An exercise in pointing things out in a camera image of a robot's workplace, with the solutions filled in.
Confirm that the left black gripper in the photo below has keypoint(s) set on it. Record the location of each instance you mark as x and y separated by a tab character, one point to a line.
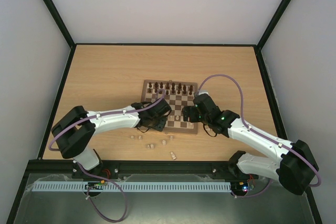
161	126

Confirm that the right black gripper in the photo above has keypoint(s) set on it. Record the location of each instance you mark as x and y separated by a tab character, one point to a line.
187	114

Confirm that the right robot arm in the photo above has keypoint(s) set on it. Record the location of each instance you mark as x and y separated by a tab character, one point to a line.
291	164

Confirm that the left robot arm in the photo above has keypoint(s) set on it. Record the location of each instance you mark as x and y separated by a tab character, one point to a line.
74	131

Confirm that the wooden chess board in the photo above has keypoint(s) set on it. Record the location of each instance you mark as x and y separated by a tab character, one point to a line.
176	101

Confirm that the lying light chess piece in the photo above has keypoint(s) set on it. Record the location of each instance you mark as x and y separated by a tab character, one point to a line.
173	156

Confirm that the white slotted cable duct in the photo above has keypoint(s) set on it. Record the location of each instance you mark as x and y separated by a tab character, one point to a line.
134	187

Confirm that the black aluminium frame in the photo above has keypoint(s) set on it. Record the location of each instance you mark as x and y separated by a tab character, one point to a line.
41	166

